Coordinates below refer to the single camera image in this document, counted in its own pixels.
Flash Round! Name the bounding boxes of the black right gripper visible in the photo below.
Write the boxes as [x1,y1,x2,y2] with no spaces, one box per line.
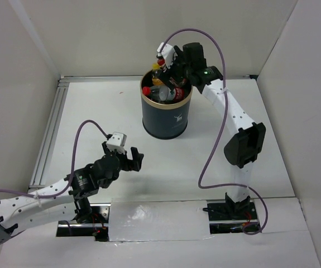
[156,47,192,91]

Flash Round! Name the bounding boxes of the clear bottle red label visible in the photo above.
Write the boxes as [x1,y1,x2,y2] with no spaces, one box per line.
[142,85,185,102]

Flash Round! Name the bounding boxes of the clear bottle yellow cap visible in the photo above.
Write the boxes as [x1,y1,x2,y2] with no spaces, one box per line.
[151,63,164,85]

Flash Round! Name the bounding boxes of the clear bottle red cap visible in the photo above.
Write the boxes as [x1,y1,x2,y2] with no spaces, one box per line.
[157,53,186,88]

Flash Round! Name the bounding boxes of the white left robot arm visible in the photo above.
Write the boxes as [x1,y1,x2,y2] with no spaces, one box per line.
[0,143,144,245]

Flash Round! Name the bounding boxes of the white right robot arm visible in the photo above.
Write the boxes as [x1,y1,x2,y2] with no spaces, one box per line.
[157,42,266,219]

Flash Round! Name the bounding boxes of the dark bin with gold rim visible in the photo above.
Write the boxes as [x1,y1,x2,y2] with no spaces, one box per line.
[141,83,193,140]

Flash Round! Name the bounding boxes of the silver tape sheet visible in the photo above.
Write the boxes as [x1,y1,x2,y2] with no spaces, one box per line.
[108,200,210,242]

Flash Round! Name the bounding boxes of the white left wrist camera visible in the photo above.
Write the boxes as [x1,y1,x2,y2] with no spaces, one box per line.
[106,132,127,155]

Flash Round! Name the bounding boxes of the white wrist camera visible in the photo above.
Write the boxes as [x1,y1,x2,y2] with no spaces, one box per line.
[106,132,127,155]
[157,42,175,69]

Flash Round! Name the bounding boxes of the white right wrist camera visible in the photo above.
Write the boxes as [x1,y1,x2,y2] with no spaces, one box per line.
[157,42,175,69]

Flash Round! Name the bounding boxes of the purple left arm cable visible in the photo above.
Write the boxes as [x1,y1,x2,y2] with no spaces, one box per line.
[0,119,111,238]

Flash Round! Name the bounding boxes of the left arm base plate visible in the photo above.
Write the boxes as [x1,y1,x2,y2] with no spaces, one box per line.
[56,203,111,242]

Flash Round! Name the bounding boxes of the aluminium frame rail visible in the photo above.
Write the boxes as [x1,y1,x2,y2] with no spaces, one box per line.
[28,74,258,188]

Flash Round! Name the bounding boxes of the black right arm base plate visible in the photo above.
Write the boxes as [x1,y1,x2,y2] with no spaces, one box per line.
[203,202,260,234]

